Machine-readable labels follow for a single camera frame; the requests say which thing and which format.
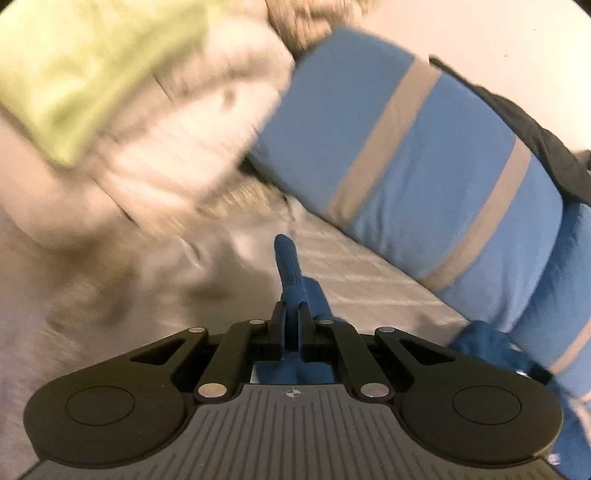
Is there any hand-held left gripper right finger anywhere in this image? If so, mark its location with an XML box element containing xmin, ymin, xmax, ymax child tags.
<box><xmin>298</xmin><ymin>304</ymin><xmax>459</xmax><ymax>403</ymax></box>

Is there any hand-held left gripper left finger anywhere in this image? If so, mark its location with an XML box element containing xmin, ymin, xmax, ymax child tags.
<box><xmin>130</xmin><ymin>300</ymin><xmax>289</xmax><ymax>403</ymax></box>

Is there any blue sweatshirt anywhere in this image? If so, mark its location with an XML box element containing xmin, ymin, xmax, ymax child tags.
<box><xmin>252</xmin><ymin>233</ymin><xmax>591</xmax><ymax>480</ymax></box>

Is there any grey quilted bed cover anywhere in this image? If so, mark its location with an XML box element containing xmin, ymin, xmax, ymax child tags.
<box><xmin>175</xmin><ymin>208</ymin><xmax>467</xmax><ymax>333</ymax></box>

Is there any blue grey-striped pillow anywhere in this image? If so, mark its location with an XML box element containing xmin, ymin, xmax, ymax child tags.
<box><xmin>247</xmin><ymin>25</ymin><xmax>568</xmax><ymax>324</ymax></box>
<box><xmin>510</xmin><ymin>198</ymin><xmax>591</xmax><ymax>402</ymax></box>

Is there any white padded duvet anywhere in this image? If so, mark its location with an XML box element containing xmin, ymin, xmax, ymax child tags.
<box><xmin>0</xmin><ymin>18</ymin><xmax>296</xmax><ymax>245</ymax></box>

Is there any light green cloth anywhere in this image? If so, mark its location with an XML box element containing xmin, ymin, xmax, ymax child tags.
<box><xmin>0</xmin><ymin>0</ymin><xmax>218</xmax><ymax>168</ymax></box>

